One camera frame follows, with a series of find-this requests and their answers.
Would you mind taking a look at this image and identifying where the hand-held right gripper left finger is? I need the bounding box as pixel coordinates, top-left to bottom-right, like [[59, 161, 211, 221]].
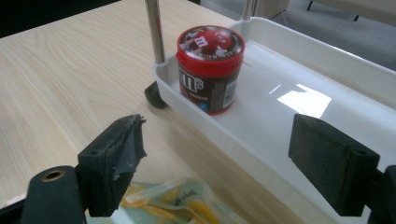
[[78, 114, 148, 218]]

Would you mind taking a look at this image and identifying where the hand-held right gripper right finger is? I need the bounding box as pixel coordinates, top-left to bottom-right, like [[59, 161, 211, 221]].
[[288, 113, 381, 217]]

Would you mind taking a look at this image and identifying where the white two-tier trolley cart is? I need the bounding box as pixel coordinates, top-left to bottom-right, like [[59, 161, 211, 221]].
[[144, 0, 396, 224]]

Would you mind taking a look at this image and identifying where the candy jar with red lid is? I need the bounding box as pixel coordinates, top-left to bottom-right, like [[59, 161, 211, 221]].
[[175, 25, 247, 116]]

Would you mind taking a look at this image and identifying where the yellow green fruit print bag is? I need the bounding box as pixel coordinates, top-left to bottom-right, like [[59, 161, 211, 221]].
[[85, 177, 250, 224]]

